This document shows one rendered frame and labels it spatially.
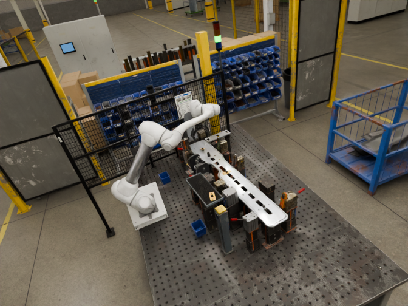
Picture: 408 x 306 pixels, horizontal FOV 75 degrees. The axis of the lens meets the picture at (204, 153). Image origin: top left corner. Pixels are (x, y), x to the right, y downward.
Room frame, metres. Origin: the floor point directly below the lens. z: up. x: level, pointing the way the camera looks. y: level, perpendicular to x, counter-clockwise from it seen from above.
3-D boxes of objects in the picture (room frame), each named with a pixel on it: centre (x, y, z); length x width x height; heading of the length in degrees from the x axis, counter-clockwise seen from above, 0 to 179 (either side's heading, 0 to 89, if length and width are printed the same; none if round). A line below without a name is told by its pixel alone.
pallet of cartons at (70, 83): (6.20, 2.46, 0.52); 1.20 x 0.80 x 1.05; 11
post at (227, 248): (1.30, -0.04, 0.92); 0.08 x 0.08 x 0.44; 22
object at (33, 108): (3.31, 2.23, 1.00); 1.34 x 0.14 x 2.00; 104
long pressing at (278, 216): (1.87, -0.18, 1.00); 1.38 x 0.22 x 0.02; 22
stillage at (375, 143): (2.69, -2.37, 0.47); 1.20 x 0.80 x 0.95; 103
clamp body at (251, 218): (1.27, -0.23, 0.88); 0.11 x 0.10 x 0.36; 112
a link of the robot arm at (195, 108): (2.31, -0.01, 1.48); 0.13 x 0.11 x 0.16; 66
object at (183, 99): (2.87, 0.11, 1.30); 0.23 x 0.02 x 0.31; 112
